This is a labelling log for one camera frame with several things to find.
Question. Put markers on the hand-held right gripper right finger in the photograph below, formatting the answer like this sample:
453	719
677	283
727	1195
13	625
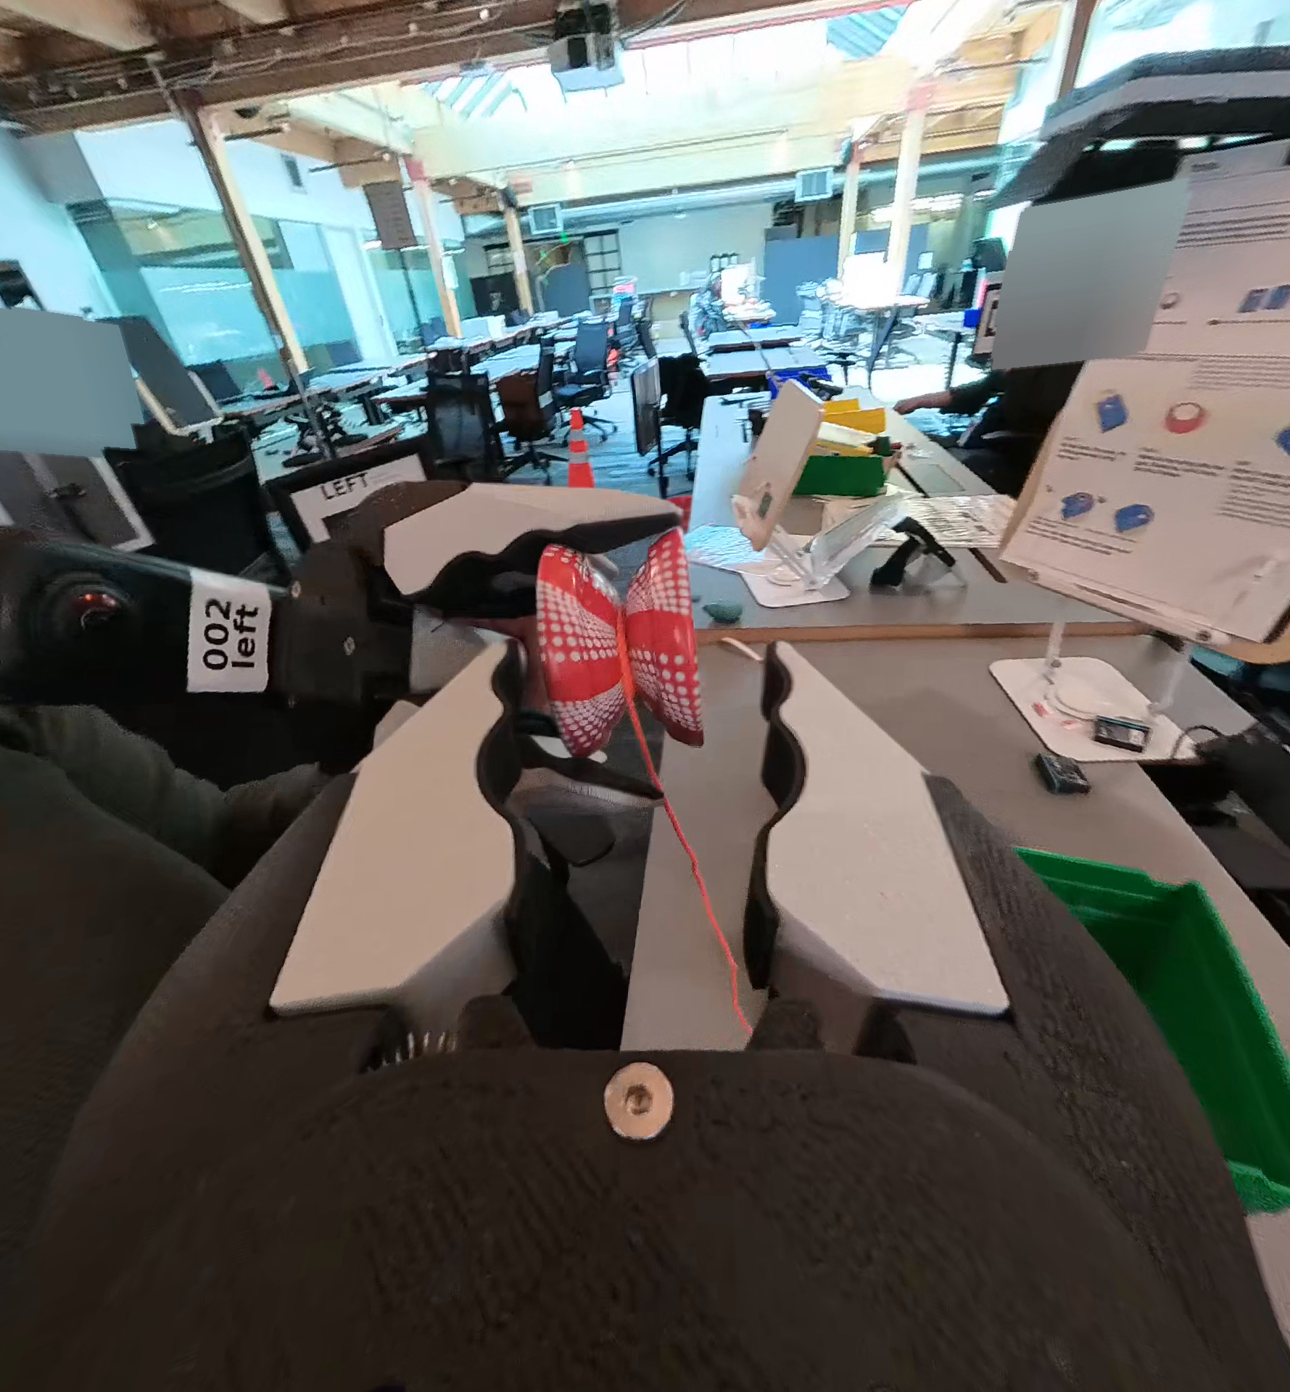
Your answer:
874	870

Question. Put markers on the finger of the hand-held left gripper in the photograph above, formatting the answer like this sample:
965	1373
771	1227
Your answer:
524	522
590	783

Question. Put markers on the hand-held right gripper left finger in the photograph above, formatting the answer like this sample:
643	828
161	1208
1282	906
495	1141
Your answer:
405	870

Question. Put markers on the green plastic bin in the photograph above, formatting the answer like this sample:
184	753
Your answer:
1200	1022

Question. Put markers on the person's left forearm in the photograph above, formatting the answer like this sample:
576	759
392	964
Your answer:
188	795

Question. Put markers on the white desk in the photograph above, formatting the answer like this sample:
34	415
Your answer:
971	696

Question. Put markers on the white desk stand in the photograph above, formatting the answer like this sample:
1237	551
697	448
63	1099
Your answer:
787	500

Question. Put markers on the orange striped traffic cone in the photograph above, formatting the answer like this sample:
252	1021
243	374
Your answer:
579	447

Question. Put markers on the black framed floor sign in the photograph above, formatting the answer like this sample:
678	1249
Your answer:
350	490

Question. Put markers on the small black clip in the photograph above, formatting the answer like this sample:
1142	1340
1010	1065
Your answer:
1062	773

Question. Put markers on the green parts bin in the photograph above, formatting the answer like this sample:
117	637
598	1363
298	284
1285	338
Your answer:
840	469

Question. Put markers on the yellow parts bin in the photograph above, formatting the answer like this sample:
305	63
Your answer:
852	413

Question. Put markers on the black box device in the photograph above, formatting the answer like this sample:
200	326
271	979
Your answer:
1275	795

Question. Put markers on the black ceiling projector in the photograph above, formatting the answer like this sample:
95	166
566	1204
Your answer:
585	44

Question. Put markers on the instruction sheet board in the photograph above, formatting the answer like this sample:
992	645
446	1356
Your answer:
1210	413

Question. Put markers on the wooden post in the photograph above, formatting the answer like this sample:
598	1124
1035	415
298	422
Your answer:
253	239

